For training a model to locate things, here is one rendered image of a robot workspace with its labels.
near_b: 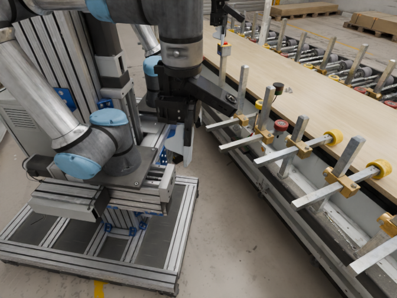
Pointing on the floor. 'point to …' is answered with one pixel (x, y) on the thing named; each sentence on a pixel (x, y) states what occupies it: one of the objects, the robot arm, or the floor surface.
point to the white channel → (264, 22)
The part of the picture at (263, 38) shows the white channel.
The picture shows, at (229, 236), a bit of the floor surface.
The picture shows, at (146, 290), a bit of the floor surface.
